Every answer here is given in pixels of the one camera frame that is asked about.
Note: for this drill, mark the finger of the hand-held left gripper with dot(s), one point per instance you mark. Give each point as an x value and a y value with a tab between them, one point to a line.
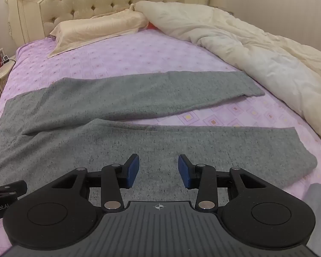
12	187

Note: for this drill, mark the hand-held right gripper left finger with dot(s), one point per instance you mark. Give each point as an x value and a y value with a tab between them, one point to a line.
132	171

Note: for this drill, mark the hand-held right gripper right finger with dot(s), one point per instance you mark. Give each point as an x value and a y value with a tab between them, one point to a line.
184	171

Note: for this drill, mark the grey knit pants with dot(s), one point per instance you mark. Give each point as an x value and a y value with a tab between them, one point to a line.
149	91

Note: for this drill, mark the cream nightstand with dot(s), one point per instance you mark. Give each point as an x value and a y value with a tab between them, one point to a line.
1	75

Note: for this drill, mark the purple patterned bed sheet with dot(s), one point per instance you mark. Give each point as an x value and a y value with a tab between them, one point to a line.
123	59

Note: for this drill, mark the cream duvet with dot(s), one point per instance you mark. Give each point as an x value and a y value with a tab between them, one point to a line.
243	48

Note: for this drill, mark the grey cloth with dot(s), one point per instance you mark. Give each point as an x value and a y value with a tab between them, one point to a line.
319	208

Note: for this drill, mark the cream satin pillow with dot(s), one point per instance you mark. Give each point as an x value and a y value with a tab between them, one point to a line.
96	29

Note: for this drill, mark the red cloth item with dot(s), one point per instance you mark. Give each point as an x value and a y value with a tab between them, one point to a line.
152	26

